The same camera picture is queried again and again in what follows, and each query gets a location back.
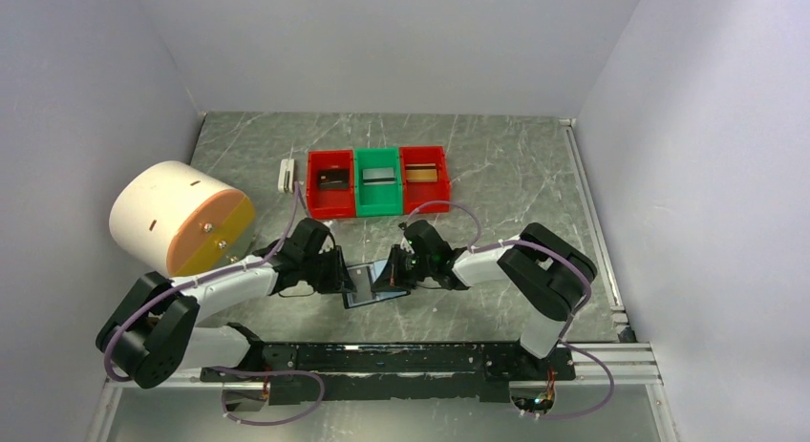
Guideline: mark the black card in bin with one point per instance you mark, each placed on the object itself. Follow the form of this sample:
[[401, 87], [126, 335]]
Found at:
[[333, 179]]

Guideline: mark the small white clip block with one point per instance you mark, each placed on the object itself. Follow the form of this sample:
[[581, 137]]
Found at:
[[286, 178]]

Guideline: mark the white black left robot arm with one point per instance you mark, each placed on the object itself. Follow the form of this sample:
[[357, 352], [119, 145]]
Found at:
[[156, 329]]

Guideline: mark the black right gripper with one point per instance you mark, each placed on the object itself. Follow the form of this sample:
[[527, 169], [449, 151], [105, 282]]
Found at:
[[392, 277]]

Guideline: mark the black VIP card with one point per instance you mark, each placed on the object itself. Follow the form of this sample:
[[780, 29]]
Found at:
[[362, 278]]

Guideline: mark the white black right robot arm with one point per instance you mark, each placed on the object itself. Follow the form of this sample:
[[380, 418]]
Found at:
[[552, 275]]

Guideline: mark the red plastic bin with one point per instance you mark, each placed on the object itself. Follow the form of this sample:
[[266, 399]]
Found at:
[[331, 204], [416, 194]]

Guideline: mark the green plastic bin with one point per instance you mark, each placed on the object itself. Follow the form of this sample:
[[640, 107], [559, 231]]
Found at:
[[377, 200]]

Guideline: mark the white orange cylinder drum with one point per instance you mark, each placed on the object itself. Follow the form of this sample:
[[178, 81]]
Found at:
[[180, 222]]

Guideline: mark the gold card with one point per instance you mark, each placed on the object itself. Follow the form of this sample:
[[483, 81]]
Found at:
[[419, 173]]

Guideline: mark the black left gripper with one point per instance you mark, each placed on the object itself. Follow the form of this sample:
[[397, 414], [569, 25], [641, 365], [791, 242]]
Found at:
[[339, 281]]

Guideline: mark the silver card in bin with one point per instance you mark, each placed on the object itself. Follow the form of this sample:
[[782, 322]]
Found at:
[[378, 176]]

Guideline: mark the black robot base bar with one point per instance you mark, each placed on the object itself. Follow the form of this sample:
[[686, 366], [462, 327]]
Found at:
[[294, 373]]

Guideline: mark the aluminium frame rail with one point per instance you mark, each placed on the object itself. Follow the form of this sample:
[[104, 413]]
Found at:
[[505, 173]]

